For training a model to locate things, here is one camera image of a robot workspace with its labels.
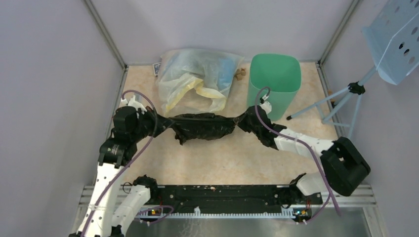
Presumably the white cable duct strip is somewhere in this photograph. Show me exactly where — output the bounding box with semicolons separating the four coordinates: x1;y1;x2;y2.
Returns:
136;207;311;221

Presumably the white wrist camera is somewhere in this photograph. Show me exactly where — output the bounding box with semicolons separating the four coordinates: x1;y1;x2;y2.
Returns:
260;99;272;115
120;93;147;114

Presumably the light blue tripod stand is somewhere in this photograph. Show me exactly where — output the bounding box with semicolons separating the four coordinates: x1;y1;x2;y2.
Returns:
286;66;377;139

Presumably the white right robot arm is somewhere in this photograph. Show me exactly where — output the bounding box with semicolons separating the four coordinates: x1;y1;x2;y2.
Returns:
234;106;371;203

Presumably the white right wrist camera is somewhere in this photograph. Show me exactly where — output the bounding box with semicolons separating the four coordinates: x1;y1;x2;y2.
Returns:
260;99;272;115

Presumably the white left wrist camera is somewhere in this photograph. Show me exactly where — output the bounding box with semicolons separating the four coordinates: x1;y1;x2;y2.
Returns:
120;93;147;114

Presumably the black trash bag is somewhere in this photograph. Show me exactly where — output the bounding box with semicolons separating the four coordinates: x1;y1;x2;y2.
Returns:
159;113;245;145

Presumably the dark blue card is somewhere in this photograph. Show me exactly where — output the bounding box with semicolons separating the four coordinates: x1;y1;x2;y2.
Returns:
152;62;161;77

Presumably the light blue perforated stand tray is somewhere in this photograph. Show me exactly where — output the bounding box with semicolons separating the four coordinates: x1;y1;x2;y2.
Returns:
362;0;419;85

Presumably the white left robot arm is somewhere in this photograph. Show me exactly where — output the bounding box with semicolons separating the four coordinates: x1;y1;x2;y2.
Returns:
72;106;173;237

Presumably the translucent yellow-trimmed plastic bag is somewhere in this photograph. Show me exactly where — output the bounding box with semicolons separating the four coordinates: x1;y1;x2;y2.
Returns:
156;48;244;117

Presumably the small brown object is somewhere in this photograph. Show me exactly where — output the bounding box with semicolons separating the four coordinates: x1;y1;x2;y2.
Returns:
234;68;247;80

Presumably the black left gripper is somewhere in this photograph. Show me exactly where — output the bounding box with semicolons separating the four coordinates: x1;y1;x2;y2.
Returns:
130;105;174;142

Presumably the green plastic trash bin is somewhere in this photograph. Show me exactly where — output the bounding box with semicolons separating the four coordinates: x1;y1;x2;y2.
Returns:
247;53;301;121

